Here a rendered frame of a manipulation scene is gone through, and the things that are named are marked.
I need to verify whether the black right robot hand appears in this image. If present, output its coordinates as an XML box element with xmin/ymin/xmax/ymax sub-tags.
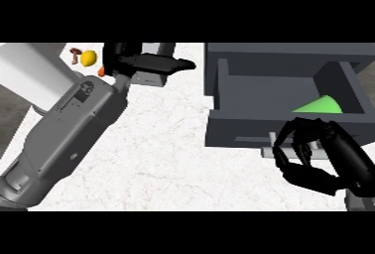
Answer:
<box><xmin>272</xmin><ymin>116</ymin><xmax>375</xmax><ymax>198</ymax></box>

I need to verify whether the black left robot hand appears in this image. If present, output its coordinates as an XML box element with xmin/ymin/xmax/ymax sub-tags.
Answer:
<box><xmin>101</xmin><ymin>42</ymin><xmax>198</xmax><ymax>78</ymax></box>

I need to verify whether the dark grey drawer front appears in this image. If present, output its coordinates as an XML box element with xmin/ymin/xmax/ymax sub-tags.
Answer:
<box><xmin>204</xmin><ymin>109</ymin><xmax>375</xmax><ymax>149</ymax></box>

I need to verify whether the dark grey drawer box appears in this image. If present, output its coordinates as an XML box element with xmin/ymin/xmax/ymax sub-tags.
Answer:
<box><xmin>213</xmin><ymin>58</ymin><xmax>375</xmax><ymax>115</ymax></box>

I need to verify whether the yellow lemon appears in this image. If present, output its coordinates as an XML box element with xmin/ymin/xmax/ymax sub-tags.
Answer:
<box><xmin>80</xmin><ymin>50</ymin><xmax>98</xmax><ymax>68</ymax></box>

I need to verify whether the brown mushroom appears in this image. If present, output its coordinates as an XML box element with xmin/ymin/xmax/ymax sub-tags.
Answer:
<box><xmin>70</xmin><ymin>48</ymin><xmax>85</xmax><ymax>65</ymax></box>

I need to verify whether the green wedge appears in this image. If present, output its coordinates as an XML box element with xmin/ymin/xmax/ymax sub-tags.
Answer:
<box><xmin>291</xmin><ymin>94</ymin><xmax>344</xmax><ymax>115</ymax></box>

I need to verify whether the dark grey cabinet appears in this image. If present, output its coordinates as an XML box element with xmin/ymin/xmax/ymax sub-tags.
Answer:
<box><xmin>204</xmin><ymin>42</ymin><xmax>375</xmax><ymax>97</ymax></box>

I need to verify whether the pale grey drawer handle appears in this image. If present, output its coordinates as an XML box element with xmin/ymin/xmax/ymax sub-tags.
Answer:
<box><xmin>260</xmin><ymin>131</ymin><xmax>343</xmax><ymax>160</ymax></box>

